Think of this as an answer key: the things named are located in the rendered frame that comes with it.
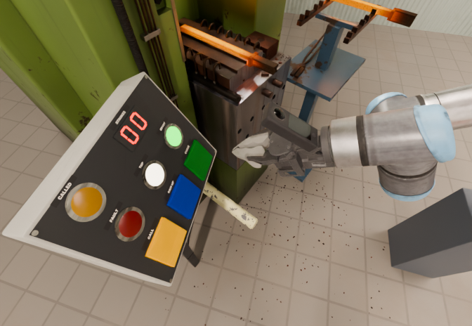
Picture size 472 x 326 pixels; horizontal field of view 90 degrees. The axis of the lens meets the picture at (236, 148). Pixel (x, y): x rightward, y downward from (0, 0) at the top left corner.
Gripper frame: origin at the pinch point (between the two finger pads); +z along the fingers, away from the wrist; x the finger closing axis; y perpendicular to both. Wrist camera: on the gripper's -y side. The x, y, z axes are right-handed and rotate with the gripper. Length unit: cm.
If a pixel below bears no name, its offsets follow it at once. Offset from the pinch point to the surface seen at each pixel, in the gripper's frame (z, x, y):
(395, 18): -40, 85, 28
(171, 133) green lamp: 10.9, -1.5, -9.7
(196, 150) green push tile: 10.4, -0.3, -1.6
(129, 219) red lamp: 10.6, -21.0, -9.3
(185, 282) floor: 72, -22, 82
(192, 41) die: 31, 52, -8
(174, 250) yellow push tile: 10.0, -22.3, 3.0
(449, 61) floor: -103, 240, 178
